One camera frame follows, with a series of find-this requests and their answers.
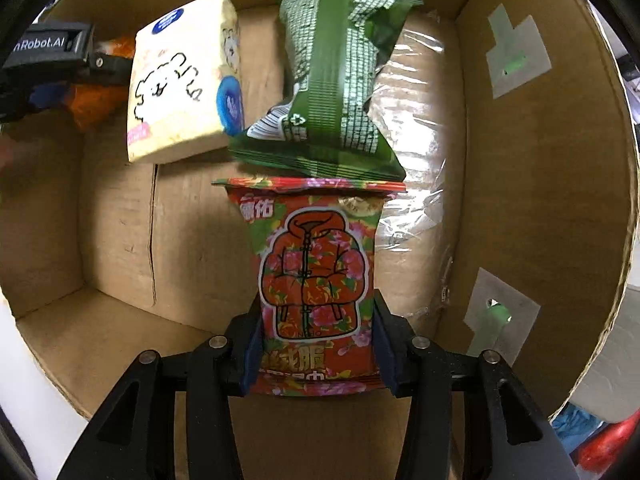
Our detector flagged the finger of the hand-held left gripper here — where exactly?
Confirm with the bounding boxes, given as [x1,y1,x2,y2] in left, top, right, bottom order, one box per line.
[88,53,136,87]

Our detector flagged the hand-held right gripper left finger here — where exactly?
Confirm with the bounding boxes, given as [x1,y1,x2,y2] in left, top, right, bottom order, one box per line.
[56,310,265,480]

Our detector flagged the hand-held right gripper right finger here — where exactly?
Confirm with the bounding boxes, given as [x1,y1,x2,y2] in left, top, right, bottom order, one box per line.
[372,290,581,480]

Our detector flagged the orange snack packet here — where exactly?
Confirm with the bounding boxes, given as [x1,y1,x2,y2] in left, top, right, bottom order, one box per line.
[30,35,137,133]

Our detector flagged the cream cartoon tissue packet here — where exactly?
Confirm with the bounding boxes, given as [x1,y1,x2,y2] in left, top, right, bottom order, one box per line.
[125,0,246,164]

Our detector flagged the red floral tissue packet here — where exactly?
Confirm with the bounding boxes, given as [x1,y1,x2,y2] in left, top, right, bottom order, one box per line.
[212,176,407,397]

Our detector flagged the cardboard box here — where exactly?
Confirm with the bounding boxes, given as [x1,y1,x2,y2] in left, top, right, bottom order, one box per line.
[0,0,640,480]

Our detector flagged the green tissue packet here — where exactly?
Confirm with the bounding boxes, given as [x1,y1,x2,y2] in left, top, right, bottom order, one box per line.
[228,0,425,182]

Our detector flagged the white paper label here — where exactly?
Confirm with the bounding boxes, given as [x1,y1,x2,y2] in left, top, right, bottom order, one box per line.
[463,267,542,357]
[484,3,553,101]

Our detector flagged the blue plastic bag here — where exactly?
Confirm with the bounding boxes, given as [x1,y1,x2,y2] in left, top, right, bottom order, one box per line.
[551,402,606,442]

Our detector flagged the red plastic bag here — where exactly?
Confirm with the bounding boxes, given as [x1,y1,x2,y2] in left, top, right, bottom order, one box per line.
[575,407,640,471]

